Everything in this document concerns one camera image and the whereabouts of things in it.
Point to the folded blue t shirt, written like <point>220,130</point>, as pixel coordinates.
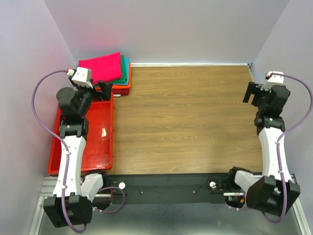
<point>115,71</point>

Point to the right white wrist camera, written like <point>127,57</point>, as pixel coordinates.
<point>273,78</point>

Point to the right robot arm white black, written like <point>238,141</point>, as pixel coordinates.
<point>275,192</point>

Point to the pink t shirt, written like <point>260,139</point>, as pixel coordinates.
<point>94,65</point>

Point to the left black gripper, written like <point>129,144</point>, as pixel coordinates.
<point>106,90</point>

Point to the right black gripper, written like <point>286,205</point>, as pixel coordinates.
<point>254,88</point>

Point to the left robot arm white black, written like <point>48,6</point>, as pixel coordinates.
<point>85,131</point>

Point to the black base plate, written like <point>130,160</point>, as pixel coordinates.
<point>143,189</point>

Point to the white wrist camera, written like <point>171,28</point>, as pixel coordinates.
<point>273,78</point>
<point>80,77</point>

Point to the folded dark red t shirt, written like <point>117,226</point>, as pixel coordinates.
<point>121,91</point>

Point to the red plastic bin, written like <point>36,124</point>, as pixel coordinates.
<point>98,153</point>

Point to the folded orange t shirt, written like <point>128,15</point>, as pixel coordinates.
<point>122,87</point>

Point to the folded green t shirt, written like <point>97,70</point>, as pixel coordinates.
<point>112,68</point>

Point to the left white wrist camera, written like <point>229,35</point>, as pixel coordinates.
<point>80,77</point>

